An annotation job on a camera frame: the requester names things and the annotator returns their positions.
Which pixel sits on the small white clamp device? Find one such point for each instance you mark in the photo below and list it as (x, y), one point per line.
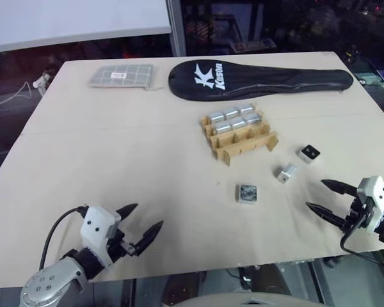
(41, 82)

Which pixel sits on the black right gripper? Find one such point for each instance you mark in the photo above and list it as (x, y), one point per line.
(358, 215)

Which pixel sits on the black Kason racket bag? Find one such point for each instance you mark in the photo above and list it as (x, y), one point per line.
(259, 81)

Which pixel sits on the grey grid-patterned pouch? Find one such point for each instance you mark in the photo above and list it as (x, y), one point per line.
(121, 75)

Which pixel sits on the wooden tray with metal cylinders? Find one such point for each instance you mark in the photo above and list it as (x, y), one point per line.
(240, 144)

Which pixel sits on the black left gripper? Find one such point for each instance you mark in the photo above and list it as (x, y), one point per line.
(120, 244)

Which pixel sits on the grey metal post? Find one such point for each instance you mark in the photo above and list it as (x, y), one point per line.
(176, 28)

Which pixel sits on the white board panel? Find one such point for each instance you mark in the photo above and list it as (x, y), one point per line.
(73, 22)

